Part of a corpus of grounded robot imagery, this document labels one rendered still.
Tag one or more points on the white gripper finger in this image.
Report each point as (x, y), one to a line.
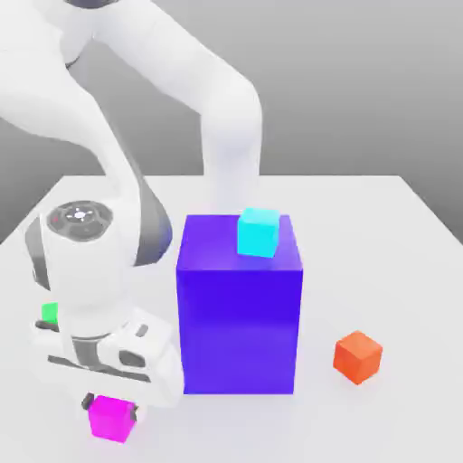
(87, 400)
(133, 413)

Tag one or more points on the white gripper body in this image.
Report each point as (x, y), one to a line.
(108, 383)

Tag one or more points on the small magenta cube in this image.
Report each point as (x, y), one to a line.
(110, 419)

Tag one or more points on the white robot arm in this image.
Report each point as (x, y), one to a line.
(90, 275)

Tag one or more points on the small green cube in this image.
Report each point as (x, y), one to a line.
(50, 312)

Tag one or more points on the small cyan cube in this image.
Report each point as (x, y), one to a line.
(257, 235)

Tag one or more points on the small orange cube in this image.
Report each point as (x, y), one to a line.
(357, 357)

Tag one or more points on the large blue box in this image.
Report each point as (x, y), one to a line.
(238, 325)

